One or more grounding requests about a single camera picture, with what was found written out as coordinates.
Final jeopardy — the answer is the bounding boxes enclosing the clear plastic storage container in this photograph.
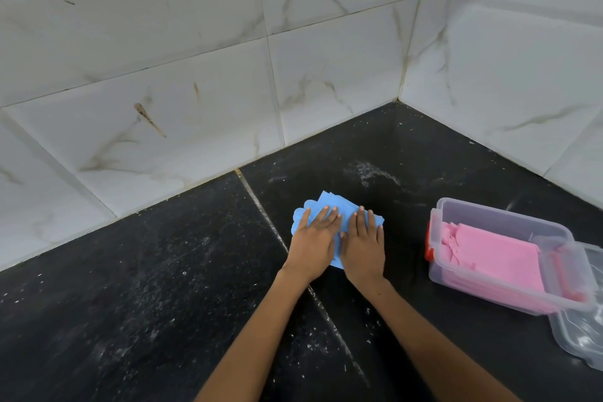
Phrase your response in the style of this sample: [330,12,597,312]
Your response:
[425,197,597,317]

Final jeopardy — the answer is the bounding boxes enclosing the pink folded cloth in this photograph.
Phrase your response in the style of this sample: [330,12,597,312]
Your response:
[438,221,586,315]

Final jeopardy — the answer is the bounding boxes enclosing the person's left hand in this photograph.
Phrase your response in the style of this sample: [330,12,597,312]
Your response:
[282,206,343,284]

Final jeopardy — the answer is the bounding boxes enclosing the person's right hand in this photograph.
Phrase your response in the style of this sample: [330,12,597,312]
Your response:
[340,206,386,290]

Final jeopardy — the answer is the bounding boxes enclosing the clear plastic container lid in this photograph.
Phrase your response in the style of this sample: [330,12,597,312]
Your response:
[531,235,603,372]

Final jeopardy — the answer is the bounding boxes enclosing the person's right forearm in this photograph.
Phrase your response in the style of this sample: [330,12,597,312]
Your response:
[359,276,521,402]

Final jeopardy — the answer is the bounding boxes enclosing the person's left forearm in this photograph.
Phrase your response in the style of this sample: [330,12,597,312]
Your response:
[194,266,312,402]

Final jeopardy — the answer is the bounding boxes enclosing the blue cleaning cloth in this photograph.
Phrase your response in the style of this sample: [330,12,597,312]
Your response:
[290,190,385,270]

